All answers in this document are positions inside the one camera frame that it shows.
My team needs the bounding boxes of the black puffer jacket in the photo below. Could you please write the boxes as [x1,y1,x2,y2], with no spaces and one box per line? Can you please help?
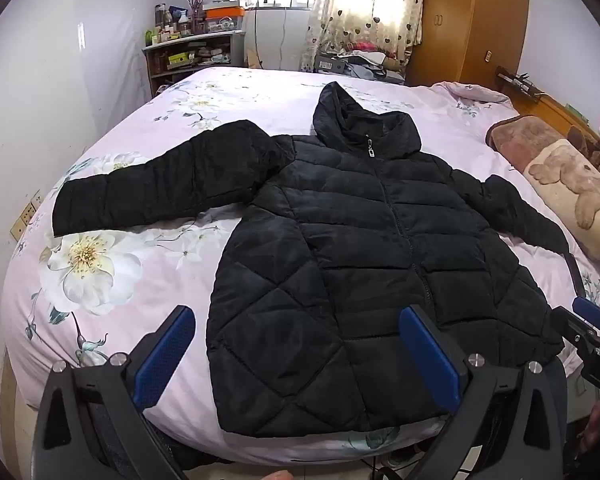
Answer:
[52,81,571,436]

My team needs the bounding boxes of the orange storage box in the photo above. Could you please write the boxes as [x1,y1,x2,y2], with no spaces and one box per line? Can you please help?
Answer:
[203,4,246,33]

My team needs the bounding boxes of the heart print curtain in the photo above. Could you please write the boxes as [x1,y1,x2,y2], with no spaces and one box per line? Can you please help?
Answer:
[300,0,427,73]

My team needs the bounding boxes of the pile of clothes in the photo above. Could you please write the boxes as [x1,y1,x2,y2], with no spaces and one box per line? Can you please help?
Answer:
[314,42,408,86]

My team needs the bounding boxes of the person's right hand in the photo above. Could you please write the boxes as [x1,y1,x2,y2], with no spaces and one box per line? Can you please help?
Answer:
[580,400,600,457]

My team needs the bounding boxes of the wooden headboard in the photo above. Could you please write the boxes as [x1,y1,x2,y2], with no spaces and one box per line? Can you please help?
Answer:
[510,91,600,136]

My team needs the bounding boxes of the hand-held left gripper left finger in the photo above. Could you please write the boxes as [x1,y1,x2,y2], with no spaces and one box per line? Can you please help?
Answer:
[30,305,197,480]

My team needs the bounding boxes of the wooden wardrobe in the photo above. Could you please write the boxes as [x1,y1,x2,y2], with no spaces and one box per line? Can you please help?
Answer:
[405,0,531,90]

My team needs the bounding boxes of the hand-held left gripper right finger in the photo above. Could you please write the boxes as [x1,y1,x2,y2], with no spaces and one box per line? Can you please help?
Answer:
[399,305,567,480]

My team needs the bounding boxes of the bed with floral pink sheet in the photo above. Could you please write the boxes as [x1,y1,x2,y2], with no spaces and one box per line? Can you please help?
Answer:
[2,67,600,466]

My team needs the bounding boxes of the wall sockets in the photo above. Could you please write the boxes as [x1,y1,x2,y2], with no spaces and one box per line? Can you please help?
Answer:
[10,190,44,242]

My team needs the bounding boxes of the cluttered shelf unit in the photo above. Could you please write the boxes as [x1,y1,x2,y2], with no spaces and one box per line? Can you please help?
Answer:
[142,30,246,98]

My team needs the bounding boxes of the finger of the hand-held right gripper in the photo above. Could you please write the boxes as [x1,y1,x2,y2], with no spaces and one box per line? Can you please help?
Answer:
[572,296,600,332]

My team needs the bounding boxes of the bear print plush blanket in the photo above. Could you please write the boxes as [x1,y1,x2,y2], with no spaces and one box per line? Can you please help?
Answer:
[486,115,600,262]

